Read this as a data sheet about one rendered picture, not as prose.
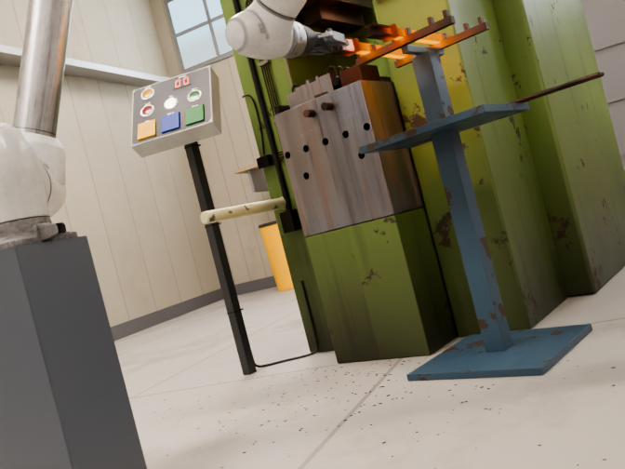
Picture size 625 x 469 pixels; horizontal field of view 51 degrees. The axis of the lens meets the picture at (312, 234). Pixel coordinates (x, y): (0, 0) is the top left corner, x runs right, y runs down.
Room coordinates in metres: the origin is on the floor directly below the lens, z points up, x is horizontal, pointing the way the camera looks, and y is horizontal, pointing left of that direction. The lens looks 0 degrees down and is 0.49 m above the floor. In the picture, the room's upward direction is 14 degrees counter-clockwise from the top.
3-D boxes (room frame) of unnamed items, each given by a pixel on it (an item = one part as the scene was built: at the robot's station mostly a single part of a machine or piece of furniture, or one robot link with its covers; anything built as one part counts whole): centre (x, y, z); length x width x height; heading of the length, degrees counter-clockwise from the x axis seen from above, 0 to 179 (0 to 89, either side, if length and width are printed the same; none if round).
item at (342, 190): (2.42, -0.29, 0.69); 0.56 x 0.38 x 0.45; 142
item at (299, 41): (1.59, -0.06, 0.95); 0.09 x 0.06 x 0.09; 50
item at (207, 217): (2.42, 0.21, 0.62); 0.44 x 0.05 x 0.05; 142
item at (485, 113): (1.87, -0.44, 0.67); 0.40 x 0.30 x 0.02; 49
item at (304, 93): (2.44, -0.24, 0.96); 0.42 x 0.20 x 0.09; 142
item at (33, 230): (1.38, 0.60, 0.63); 0.22 x 0.18 x 0.06; 67
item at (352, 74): (2.22, -0.29, 0.95); 0.12 x 0.09 x 0.07; 142
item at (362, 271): (2.42, -0.29, 0.23); 0.56 x 0.38 x 0.47; 142
